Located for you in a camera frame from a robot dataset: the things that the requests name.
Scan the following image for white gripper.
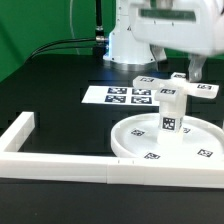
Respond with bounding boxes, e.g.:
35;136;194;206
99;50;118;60
129;0;224;82

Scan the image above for white cross-shaped table base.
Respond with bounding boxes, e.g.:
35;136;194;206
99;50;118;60
133;72;219;102

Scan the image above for white round table top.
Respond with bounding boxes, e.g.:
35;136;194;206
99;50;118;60
111;113;224;161

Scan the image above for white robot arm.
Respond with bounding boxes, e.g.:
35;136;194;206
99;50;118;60
103;0;224;82

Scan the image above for white marker tag sheet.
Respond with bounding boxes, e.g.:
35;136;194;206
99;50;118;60
82;86;159;106

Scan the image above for black vertical pole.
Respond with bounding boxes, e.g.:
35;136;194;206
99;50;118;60
93;0;105;58

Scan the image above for black cables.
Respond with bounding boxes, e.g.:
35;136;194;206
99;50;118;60
25;37;108;63

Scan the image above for white U-shaped fence frame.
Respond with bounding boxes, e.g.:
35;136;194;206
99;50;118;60
0;112;224;188

